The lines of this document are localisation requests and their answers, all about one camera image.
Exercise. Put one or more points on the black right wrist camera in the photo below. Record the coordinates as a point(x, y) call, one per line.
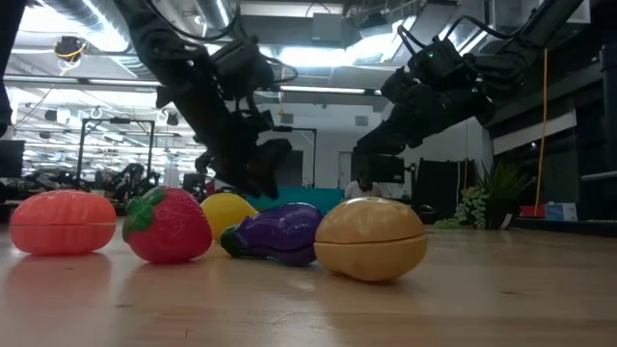
point(436, 60)

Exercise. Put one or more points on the person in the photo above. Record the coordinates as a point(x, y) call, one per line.
point(364, 189)

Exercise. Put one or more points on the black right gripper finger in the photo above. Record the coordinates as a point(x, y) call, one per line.
point(385, 142)

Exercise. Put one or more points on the black computer monitor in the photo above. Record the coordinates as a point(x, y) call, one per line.
point(9, 159)

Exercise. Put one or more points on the green potted artificial plant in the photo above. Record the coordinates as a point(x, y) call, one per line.
point(503, 193)

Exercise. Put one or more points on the teal plastic container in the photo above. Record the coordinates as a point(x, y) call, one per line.
point(313, 197)

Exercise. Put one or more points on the black metal rig frame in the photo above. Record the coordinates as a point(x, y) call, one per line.
point(299, 129)
point(115, 120)

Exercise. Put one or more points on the tan toy potato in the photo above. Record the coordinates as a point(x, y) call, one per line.
point(371, 241)

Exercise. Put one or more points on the white ceiling box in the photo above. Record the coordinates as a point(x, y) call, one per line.
point(327, 26)

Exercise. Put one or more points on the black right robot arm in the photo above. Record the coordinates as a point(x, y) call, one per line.
point(516, 53)

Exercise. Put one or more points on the black round background object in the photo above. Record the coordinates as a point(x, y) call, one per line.
point(426, 214)

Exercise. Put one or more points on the purple toy eggplant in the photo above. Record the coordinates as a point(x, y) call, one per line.
point(284, 231)

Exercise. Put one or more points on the large red toy strawberry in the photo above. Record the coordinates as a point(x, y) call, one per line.
point(173, 231)

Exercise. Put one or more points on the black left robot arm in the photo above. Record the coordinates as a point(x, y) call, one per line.
point(169, 48)

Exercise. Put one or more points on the orange plastic toy orange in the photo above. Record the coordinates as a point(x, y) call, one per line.
point(62, 221)

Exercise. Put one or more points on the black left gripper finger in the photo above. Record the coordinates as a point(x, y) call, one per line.
point(238, 176)
point(275, 164)

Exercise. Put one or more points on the silver ceiling duct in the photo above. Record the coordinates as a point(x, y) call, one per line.
point(219, 9)

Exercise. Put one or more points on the black wall television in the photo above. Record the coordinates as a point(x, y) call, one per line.
point(385, 169)

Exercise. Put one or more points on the yellow toy lemon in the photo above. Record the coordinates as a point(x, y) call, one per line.
point(224, 212)

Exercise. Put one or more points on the long ceiling light bar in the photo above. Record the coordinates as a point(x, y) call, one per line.
point(328, 89)

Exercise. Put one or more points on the red box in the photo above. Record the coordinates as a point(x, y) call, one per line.
point(532, 211)

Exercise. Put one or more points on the blue cardboard box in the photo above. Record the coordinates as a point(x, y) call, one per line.
point(559, 211)

